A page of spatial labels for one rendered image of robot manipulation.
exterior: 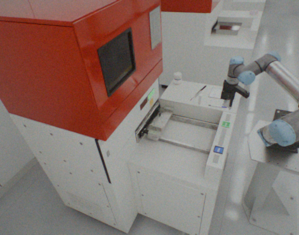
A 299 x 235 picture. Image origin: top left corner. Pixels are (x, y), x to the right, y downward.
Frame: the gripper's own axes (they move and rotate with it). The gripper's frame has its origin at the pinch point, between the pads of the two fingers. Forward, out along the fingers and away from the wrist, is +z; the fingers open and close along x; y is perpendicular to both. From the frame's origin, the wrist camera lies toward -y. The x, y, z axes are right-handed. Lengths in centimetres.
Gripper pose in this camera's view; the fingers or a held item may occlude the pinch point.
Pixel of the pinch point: (230, 108)
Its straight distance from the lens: 156.4
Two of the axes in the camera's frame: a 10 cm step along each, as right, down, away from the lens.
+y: -9.1, -2.2, 3.6
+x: -4.2, 6.1, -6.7
